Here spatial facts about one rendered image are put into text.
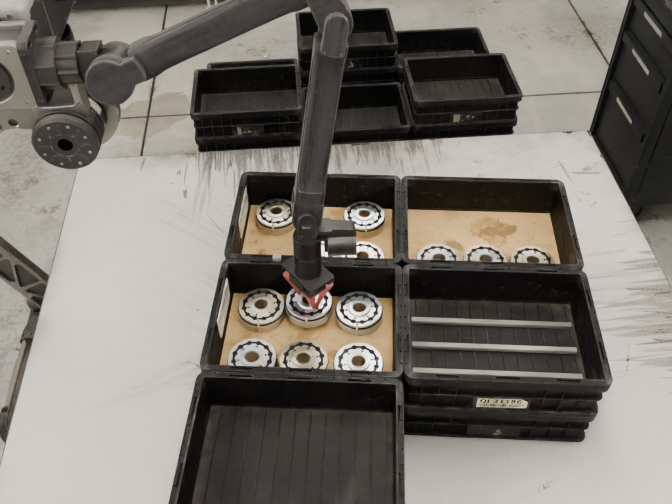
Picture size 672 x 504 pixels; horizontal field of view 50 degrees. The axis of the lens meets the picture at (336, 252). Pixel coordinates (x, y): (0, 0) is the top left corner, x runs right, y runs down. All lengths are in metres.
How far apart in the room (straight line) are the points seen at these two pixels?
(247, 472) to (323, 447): 0.15
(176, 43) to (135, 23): 3.29
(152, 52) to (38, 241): 2.02
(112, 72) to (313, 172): 0.39
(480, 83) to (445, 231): 1.25
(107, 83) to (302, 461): 0.77
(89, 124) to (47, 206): 1.71
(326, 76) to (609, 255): 1.06
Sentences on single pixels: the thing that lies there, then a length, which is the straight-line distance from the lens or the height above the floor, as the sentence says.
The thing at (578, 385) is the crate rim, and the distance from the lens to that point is 1.47.
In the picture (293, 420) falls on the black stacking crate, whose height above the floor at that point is 0.83.
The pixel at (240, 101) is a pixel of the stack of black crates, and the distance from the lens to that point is 2.87.
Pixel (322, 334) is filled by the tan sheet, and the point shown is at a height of 0.83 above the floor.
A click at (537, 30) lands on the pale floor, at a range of 4.41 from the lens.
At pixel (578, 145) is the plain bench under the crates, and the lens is 2.39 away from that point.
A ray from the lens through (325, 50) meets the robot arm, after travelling 1.22.
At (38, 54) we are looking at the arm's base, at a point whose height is 1.48.
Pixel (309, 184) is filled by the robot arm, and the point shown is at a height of 1.22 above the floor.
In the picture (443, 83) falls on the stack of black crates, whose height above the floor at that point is 0.49.
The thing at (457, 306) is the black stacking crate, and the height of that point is 0.83.
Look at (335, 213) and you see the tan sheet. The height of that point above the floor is 0.83.
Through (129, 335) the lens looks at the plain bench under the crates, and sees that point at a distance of 1.83.
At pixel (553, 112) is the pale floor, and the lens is 3.76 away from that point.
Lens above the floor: 2.10
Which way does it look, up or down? 46 degrees down
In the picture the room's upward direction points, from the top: 1 degrees counter-clockwise
